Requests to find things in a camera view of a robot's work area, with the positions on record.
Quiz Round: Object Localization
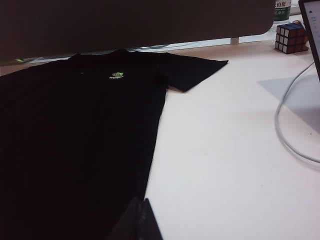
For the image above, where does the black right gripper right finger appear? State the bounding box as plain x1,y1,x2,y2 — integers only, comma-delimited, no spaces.
139,198,164,240

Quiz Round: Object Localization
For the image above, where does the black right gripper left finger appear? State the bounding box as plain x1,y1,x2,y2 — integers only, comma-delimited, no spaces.
107,196,144,240

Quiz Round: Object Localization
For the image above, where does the black polo T-shirt green logo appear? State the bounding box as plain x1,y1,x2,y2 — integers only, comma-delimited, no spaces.
0,48,230,240

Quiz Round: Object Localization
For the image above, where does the grey monitor stand base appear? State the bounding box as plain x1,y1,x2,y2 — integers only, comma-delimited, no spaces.
257,73,320,135

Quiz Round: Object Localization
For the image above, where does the beige desk divider panel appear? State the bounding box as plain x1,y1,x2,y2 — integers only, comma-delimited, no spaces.
0,0,276,67

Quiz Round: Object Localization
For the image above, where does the Rubik's cube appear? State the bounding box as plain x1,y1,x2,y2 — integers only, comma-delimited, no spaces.
274,21,310,55

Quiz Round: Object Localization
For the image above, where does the plastic bottle green label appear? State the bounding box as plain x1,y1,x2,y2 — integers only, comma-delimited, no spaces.
273,0,292,23

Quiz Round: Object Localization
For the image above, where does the white cable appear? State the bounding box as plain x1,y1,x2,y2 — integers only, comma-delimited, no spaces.
274,61,320,165

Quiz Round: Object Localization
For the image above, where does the monitor with black frame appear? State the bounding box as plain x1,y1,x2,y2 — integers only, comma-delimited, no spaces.
298,0,320,83

